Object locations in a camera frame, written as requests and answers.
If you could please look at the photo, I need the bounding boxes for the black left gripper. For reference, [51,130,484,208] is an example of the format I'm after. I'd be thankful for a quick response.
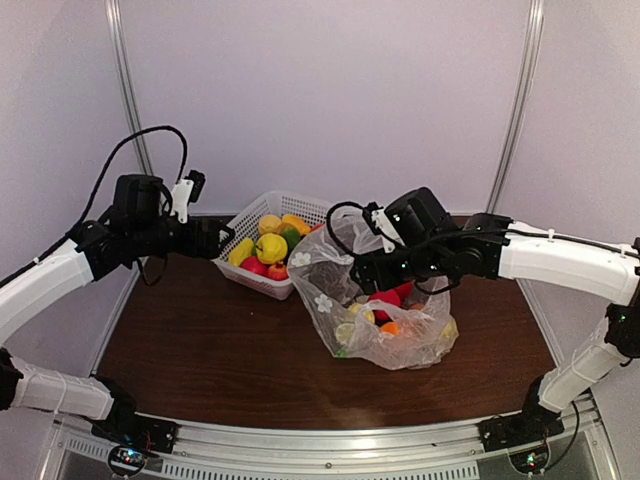
[130,216,235,259]

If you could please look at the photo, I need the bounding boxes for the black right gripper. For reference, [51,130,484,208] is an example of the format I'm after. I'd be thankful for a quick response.
[350,243,449,295]

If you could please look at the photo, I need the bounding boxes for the pink fruit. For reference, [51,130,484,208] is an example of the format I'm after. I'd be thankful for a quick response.
[369,282,414,326]

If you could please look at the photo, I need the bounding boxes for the clear printed plastic bag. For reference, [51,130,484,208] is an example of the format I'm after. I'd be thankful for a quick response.
[287,227,459,370]

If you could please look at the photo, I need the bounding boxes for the orange fruit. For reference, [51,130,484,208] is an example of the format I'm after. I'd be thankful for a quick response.
[379,321,401,336]

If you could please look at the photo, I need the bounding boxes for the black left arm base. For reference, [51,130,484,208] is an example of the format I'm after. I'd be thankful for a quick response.
[88,376,178,478]

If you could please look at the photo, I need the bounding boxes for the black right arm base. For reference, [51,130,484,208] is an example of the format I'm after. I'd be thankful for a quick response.
[477,377,565,476]

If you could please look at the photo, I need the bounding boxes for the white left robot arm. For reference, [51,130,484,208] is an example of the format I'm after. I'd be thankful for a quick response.
[1,170,234,444]

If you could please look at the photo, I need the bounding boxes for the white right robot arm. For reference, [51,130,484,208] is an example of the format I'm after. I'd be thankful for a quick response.
[351,188,639,442]

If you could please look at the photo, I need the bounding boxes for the red fruit in basket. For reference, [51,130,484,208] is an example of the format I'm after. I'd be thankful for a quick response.
[240,256,268,276]

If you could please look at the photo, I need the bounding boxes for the yellow fruit in basket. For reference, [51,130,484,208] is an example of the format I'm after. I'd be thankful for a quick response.
[255,234,288,265]

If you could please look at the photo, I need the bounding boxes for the orange-yellow fruit in basket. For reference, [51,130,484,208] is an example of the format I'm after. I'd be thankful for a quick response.
[281,214,311,236]

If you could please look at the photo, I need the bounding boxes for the green fruit in basket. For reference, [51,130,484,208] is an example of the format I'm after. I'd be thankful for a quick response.
[279,224,302,253]

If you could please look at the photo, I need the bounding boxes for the white perforated plastic basket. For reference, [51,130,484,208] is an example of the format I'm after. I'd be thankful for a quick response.
[214,191,330,300]

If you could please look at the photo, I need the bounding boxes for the yellow lemon in basket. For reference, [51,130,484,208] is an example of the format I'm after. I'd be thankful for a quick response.
[258,214,283,235]

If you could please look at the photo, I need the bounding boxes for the red pomegranate in basket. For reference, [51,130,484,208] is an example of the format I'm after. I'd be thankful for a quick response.
[267,262,289,282]

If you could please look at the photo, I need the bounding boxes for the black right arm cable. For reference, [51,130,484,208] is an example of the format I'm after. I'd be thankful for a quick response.
[325,200,506,296]

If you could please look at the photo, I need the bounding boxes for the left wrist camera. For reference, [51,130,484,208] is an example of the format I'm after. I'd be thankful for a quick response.
[169,170,206,224]

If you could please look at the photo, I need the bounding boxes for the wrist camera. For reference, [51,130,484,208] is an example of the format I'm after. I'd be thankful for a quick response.
[363,202,405,254]
[169,170,206,224]

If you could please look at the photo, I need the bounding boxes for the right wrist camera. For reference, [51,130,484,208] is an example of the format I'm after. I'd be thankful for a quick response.
[363,202,405,254]

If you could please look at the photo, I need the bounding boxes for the right aluminium corner post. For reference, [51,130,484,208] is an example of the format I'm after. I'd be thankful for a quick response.
[486,0,545,213]

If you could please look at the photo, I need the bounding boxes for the aluminium corner post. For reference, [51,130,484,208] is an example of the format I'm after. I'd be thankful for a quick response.
[103,0,154,176]
[486,0,545,213]

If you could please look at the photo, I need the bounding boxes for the left aluminium corner post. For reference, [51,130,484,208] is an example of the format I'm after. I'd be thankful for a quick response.
[103,0,154,176]

